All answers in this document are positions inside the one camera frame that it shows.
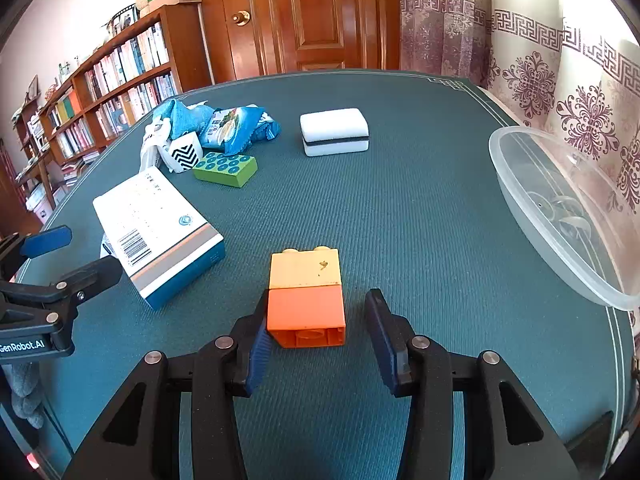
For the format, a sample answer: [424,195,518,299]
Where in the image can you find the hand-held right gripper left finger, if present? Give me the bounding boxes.
[62,290,273,480]

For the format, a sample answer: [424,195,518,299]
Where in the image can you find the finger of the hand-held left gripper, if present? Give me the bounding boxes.
[0,226,73,281]
[0,258,124,312]

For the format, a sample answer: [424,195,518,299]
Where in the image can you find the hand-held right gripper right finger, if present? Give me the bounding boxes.
[364,288,581,480]

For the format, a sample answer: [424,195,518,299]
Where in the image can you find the white and blue carton box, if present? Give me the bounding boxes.
[92,166,227,312]

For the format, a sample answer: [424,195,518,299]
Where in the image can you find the orange and yellow toy block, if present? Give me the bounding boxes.
[266,246,347,350]

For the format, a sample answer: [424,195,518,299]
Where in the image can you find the white plastic wipes pack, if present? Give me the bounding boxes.
[140,115,174,174]

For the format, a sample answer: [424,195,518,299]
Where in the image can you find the black and white patterned cube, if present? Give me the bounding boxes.
[166,131,204,174]

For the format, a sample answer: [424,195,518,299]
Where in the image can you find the green block with blue circles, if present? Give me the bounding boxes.
[192,151,259,189]

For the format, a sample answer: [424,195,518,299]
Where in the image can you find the blue cloth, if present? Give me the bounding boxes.
[150,100,217,142]

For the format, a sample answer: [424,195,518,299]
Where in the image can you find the clear plastic bowl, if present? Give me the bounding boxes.
[488,126,640,311]

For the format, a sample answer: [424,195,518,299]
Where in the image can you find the white black eraser block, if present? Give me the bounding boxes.
[299,108,371,158]

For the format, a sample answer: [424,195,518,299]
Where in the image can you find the person's left hand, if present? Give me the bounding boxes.
[9,360,47,429]

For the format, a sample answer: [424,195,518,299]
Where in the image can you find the rows of books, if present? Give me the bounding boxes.
[15,22,181,211]

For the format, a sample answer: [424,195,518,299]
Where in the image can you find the wooden bookshelf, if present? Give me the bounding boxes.
[12,5,213,226]

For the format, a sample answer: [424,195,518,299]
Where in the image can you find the white curtain with purple pattern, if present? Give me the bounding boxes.
[398,0,640,336]

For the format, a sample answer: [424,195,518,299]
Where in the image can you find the wooden door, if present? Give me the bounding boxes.
[200,0,401,84]

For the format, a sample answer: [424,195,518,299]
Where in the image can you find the black cable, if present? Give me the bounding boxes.
[44,407,77,458]

